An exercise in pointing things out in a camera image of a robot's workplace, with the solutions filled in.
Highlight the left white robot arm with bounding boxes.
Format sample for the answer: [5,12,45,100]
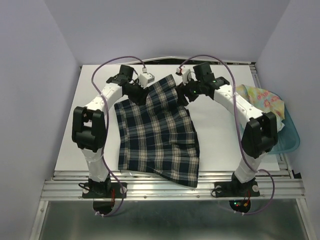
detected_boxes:
[71,65,155,198]

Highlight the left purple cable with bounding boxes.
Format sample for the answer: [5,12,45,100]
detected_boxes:
[91,55,148,218]

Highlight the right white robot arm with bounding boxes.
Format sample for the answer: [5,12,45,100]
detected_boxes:
[176,62,278,198]

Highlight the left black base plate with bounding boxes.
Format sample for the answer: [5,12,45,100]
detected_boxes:
[78,182,127,199]

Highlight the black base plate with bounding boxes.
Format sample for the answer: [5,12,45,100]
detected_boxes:
[211,180,260,199]
[78,182,127,199]

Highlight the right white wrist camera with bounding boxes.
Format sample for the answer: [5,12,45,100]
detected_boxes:
[176,66,192,85]

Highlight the navy plaid skirt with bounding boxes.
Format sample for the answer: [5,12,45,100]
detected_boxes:
[114,74,200,188]

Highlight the pastel tie-dye skirt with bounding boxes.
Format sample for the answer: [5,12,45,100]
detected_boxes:
[236,84,285,132]

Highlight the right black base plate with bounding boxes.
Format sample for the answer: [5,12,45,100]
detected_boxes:
[211,180,260,199]

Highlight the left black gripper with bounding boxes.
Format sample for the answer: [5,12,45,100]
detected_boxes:
[125,79,150,107]

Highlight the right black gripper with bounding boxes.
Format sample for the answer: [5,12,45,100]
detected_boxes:
[175,75,204,107]

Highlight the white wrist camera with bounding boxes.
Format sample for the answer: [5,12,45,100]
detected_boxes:
[176,66,192,85]
[138,72,155,89]

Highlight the aluminium frame rails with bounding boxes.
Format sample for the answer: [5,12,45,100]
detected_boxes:
[29,59,316,240]

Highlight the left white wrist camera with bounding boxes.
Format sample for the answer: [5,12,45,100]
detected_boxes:
[138,72,155,89]

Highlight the teal plastic bin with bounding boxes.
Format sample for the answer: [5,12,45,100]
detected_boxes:
[269,104,300,155]

